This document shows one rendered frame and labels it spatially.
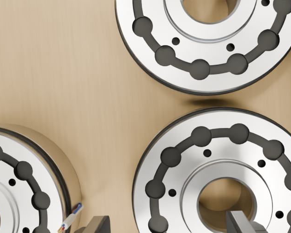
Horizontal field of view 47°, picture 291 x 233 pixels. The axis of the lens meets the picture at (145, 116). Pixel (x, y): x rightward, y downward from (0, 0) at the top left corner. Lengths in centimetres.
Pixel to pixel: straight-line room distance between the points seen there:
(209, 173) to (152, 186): 3
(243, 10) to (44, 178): 14
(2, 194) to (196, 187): 11
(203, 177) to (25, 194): 10
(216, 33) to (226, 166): 7
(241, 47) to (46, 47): 12
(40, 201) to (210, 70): 12
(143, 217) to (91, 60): 10
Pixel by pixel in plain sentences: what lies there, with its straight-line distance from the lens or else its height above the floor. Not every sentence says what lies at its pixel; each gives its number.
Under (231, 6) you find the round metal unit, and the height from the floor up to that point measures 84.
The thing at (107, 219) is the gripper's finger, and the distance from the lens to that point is 16.
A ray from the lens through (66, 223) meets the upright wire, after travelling 19.
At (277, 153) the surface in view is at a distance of 19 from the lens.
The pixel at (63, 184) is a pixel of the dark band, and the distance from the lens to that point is 20.
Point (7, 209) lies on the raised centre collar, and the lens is 21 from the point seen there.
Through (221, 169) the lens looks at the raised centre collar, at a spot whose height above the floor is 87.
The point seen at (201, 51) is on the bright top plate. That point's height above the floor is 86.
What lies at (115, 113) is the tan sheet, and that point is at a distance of 22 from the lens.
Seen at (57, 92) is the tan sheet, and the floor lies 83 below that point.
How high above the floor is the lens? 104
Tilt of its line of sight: 84 degrees down
